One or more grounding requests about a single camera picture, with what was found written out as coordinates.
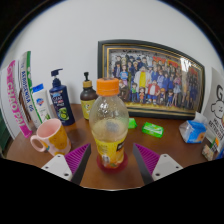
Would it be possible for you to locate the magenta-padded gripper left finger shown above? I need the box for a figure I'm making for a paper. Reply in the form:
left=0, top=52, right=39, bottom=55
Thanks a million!
left=40, top=142, right=92, bottom=186

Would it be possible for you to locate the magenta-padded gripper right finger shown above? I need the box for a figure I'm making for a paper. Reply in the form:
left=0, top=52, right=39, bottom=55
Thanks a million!
left=132, top=142, right=184, bottom=186

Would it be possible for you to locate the orange-capped clear drink bottle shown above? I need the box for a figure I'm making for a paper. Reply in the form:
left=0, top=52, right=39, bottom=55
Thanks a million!
left=88, top=77, right=130, bottom=170

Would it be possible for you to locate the green packet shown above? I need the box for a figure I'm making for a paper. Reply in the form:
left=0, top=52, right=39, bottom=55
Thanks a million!
left=141, top=121, right=165, bottom=139
left=127, top=117, right=138, bottom=130

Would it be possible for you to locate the pink mug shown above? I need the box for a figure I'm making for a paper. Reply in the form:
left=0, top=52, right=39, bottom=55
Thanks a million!
left=29, top=118, right=72, bottom=157

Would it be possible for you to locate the blue tissue pack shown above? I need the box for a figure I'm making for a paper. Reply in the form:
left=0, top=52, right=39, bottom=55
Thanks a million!
left=178, top=111, right=208, bottom=144

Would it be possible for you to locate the dark blue pump bottle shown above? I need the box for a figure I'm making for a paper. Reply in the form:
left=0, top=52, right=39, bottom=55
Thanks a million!
left=48, top=68, right=76, bottom=127

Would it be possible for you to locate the brown pump bottle yellow label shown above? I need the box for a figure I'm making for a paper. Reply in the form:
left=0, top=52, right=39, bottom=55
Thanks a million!
left=79, top=71, right=99, bottom=121

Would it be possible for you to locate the white bottle with blue cap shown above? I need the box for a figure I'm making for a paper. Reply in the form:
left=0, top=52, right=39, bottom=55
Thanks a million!
left=30, top=83, right=53, bottom=124

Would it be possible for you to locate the framed group picture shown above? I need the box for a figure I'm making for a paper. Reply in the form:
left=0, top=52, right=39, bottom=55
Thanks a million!
left=97, top=39, right=206, bottom=120

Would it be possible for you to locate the pink and white tube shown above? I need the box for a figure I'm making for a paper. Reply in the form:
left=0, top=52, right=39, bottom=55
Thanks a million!
left=5, top=59, right=34, bottom=139

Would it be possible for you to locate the white paper gift bag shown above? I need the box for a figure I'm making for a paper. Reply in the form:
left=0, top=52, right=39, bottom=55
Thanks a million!
left=201, top=67, right=224, bottom=148

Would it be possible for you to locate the white blue and green tube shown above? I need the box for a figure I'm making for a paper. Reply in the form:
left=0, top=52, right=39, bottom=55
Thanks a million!
left=18, top=50, right=43, bottom=129

